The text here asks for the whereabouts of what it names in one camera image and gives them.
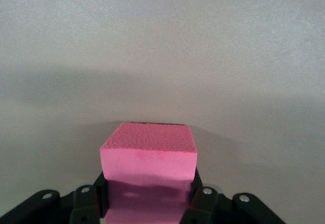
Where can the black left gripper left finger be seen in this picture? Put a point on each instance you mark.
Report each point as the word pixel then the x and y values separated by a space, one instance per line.
pixel 83 203

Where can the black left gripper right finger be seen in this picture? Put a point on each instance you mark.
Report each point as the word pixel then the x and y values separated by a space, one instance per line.
pixel 210 206

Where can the red foam cube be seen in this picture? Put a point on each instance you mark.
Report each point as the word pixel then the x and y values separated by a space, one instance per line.
pixel 148 153

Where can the brown table cover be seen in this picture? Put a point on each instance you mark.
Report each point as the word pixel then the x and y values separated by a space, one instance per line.
pixel 162 43

